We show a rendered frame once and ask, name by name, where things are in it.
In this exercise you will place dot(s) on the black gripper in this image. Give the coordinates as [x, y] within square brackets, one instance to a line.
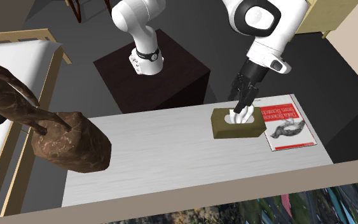
[254, 72]

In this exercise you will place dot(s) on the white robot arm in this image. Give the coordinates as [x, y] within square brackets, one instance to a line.
[267, 40]

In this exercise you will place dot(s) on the olive green tissue box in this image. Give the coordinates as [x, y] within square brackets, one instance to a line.
[228, 130]

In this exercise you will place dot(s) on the white and red book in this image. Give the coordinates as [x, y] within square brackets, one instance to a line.
[293, 136]

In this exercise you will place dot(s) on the dark robot stand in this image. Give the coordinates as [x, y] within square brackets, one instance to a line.
[166, 83]

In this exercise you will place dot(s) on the white table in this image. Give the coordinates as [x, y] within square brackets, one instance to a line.
[172, 155]

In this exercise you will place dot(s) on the pale yellow wooden cabinet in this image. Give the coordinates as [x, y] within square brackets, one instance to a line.
[324, 15]

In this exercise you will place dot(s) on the brown marbled sculpture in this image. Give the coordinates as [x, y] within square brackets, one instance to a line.
[73, 145]

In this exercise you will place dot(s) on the dark red wooden chair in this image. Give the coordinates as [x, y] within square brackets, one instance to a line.
[77, 11]

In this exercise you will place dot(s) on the wooden bed with white mattress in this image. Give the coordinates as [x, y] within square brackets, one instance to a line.
[17, 59]

